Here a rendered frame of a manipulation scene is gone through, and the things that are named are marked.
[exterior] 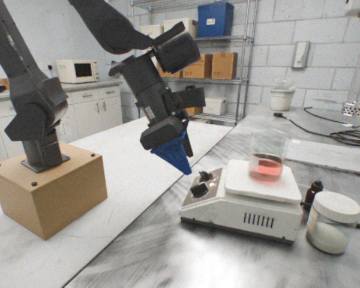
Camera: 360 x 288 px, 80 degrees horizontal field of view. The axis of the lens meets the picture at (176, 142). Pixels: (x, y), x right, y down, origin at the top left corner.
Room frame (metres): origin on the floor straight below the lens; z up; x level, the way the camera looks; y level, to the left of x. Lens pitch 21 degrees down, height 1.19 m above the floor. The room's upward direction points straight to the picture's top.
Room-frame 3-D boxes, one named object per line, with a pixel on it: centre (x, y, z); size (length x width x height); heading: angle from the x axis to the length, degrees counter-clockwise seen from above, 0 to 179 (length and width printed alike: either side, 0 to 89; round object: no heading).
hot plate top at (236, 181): (0.35, -0.15, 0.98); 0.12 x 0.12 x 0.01; 72
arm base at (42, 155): (0.37, 0.25, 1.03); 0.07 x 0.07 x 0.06; 56
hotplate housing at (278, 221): (0.35, -0.13, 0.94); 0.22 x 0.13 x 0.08; 72
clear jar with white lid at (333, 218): (0.28, -0.25, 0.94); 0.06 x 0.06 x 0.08
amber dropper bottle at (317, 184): (0.36, -0.28, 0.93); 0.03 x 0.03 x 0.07
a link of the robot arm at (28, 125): (0.37, 0.25, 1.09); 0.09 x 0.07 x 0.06; 7
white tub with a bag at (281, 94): (1.34, -0.65, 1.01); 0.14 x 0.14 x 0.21
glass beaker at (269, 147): (0.35, -0.16, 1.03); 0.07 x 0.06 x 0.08; 159
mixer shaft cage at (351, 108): (0.61, -0.51, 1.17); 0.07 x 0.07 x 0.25
